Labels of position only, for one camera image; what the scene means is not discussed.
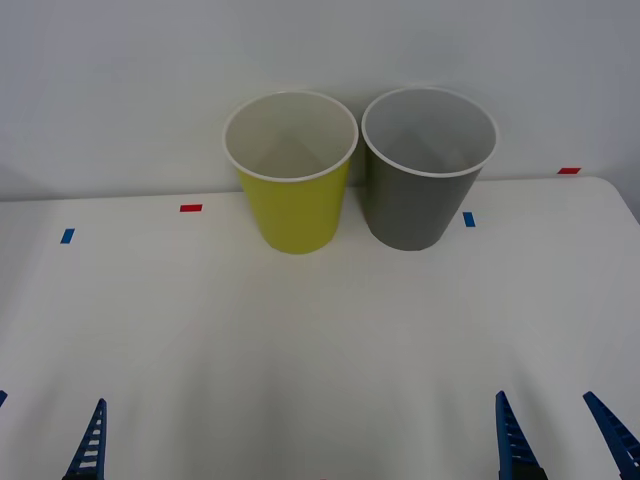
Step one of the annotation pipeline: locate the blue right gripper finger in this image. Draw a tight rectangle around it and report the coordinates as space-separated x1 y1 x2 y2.
494 390 547 480
582 391 640 480

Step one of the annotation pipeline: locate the grey plastic bin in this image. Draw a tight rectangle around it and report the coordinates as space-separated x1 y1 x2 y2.
360 85 500 252

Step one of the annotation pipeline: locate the yellow-green plastic bin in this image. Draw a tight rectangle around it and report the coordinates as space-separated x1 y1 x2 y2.
222 89 360 255

